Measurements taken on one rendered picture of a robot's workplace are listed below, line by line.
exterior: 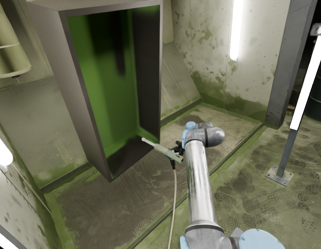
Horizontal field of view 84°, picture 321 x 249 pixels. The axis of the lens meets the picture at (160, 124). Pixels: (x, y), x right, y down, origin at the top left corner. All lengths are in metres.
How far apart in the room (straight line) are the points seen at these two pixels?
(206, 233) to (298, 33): 2.20
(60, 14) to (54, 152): 1.72
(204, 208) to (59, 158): 1.86
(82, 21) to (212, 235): 1.29
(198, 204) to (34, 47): 2.26
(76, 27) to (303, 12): 2.08
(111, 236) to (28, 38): 2.12
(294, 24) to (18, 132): 3.08
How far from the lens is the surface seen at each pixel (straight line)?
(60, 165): 2.36
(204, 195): 0.84
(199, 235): 0.76
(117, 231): 1.83
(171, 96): 2.98
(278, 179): 2.22
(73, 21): 1.31
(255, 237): 0.77
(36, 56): 2.52
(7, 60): 2.13
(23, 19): 2.51
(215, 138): 1.09
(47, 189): 2.41
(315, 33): 1.59
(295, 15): 2.52
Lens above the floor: 1.58
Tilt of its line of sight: 32 degrees down
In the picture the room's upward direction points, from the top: 9 degrees counter-clockwise
